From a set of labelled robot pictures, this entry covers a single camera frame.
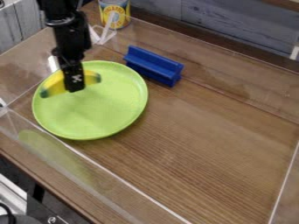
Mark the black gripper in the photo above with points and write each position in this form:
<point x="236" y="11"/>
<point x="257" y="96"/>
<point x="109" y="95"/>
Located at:
<point x="70" y="33"/>

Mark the yellow toy banana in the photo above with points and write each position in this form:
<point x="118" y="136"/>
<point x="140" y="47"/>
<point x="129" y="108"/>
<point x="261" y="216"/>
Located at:
<point x="53" y="87"/>

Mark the green round plate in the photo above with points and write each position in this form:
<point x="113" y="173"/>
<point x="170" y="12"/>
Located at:
<point x="97" y="111"/>

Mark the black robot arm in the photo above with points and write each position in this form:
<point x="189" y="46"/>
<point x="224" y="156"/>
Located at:
<point x="60" y="6"/>

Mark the blue plastic block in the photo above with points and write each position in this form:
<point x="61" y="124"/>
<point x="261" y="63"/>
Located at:
<point x="153" y="66"/>

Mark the yellow labelled tin can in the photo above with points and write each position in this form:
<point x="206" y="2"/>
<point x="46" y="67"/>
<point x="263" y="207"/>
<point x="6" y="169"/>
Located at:
<point x="116" y="9"/>

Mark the clear acrylic corner bracket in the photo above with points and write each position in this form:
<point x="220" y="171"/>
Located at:
<point x="101" y="34"/>

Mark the clear acrylic enclosure wall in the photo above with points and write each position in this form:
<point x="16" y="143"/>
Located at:
<point x="208" y="158"/>

